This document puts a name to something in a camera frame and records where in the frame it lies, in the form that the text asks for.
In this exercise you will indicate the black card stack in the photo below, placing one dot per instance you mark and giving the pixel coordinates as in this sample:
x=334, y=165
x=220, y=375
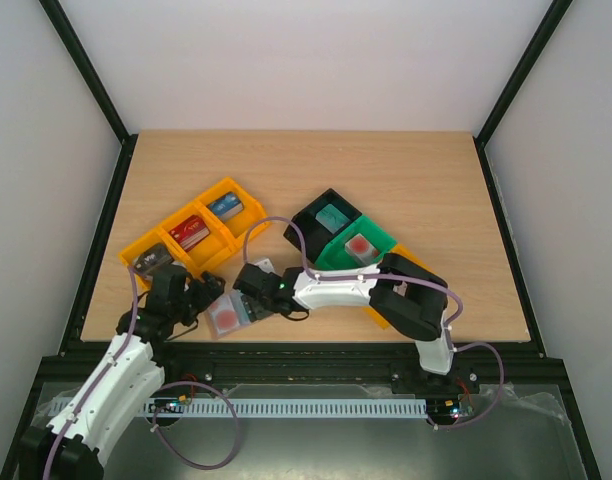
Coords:
x=146, y=263

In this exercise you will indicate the teal card stack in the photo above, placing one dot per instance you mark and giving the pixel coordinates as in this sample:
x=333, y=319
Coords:
x=331, y=218

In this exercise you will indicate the blue card stack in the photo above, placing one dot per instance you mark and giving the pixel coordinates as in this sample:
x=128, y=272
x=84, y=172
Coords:
x=226, y=207

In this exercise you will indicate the red dot card stack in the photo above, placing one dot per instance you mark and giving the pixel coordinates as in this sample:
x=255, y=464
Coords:
x=361, y=250

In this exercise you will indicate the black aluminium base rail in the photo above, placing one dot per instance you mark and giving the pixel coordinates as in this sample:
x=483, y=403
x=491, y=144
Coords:
x=396, y=365

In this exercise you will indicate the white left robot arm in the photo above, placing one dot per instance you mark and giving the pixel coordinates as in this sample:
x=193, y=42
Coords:
x=78, y=441

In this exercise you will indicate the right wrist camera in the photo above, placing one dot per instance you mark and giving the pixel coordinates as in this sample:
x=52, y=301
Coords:
x=265, y=264

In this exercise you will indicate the green storage bin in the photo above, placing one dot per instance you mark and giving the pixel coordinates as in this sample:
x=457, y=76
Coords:
x=334, y=257

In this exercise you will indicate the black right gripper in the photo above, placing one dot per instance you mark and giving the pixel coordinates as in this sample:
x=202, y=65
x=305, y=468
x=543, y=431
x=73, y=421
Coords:
x=256, y=298

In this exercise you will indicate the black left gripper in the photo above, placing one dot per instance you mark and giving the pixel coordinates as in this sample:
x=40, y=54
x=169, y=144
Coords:
x=206, y=297

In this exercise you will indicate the black storage bin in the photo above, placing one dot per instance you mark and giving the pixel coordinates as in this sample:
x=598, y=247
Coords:
x=315, y=236

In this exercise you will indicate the white slotted cable duct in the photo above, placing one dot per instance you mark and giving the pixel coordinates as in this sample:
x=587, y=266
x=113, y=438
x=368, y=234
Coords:
x=289, y=408

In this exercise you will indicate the yellow triple storage bin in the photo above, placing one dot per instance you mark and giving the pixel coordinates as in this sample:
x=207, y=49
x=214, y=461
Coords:
x=224, y=241

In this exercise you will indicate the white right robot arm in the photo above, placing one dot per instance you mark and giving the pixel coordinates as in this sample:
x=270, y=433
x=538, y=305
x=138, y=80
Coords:
x=410, y=298

